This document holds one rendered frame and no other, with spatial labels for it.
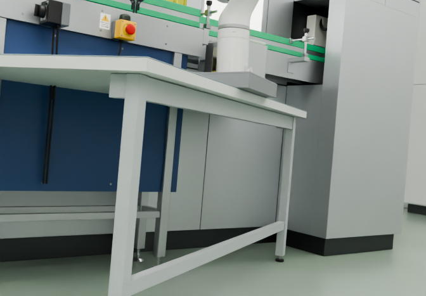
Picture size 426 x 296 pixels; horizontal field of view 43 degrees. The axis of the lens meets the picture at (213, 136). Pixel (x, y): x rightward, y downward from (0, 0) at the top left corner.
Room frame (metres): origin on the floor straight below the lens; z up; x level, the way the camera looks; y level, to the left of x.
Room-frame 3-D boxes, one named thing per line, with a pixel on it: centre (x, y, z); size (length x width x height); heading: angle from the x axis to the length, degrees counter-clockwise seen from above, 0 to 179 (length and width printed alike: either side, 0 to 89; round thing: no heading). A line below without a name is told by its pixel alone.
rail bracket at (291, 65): (2.83, -0.42, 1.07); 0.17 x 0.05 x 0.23; 39
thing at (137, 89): (2.04, -0.07, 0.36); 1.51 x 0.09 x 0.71; 157
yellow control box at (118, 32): (2.11, 0.38, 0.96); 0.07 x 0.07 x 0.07; 39
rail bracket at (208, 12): (2.43, 0.08, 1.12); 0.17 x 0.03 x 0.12; 39
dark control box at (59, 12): (1.93, 0.59, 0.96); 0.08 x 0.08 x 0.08; 39
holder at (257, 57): (2.44, -0.05, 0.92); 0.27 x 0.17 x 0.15; 39
